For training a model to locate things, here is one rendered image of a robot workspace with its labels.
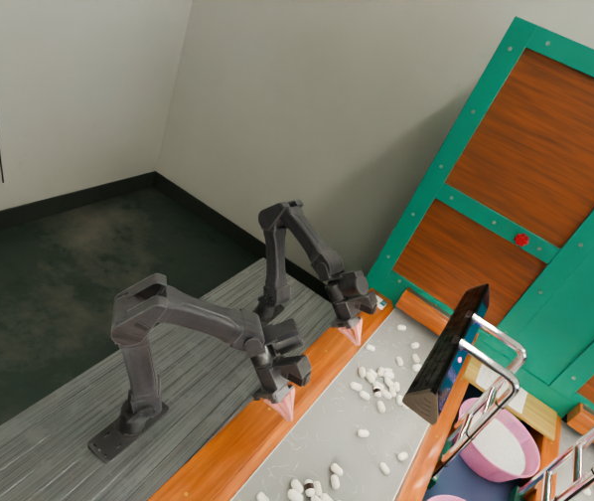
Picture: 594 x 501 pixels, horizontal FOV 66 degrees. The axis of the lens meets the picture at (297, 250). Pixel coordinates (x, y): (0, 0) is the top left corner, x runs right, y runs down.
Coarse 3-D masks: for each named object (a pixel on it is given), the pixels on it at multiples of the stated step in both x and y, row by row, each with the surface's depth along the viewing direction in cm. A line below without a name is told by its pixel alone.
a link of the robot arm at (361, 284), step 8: (320, 264) 132; (320, 272) 133; (328, 272) 131; (344, 272) 133; (352, 272) 128; (360, 272) 129; (320, 280) 133; (344, 280) 130; (352, 280) 128; (360, 280) 128; (344, 288) 129; (352, 288) 127; (360, 288) 127; (368, 288) 130; (352, 296) 130
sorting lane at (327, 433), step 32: (384, 320) 171; (384, 352) 157; (416, 352) 163; (384, 384) 144; (320, 416) 125; (352, 416) 129; (384, 416) 133; (416, 416) 138; (288, 448) 113; (320, 448) 116; (352, 448) 120; (384, 448) 124; (416, 448) 128; (256, 480) 104; (288, 480) 106; (320, 480) 109; (352, 480) 112; (384, 480) 116
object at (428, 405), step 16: (480, 288) 140; (464, 304) 133; (480, 304) 130; (464, 320) 121; (448, 336) 116; (464, 336) 113; (432, 352) 111; (448, 352) 106; (464, 352) 114; (432, 368) 102; (448, 368) 101; (416, 384) 99; (432, 384) 95; (448, 384) 101; (416, 400) 95; (432, 400) 93; (432, 416) 94
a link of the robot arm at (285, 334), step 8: (288, 320) 103; (264, 328) 103; (272, 328) 102; (280, 328) 102; (288, 328) 101; (296, 328) 101; (264, 336) 101; (272, 336) 101; (280, 336) 101; (288, 336) 101; (296, 336) 102; (248, 344) 96; (256, 344) 97; (264, 344) 100; (280, 344) 102; (288, 344) 102; (296, 344) 102; (304, 344) 105; (248, 352) 98; (256, 352) 99; (280, 352) 102
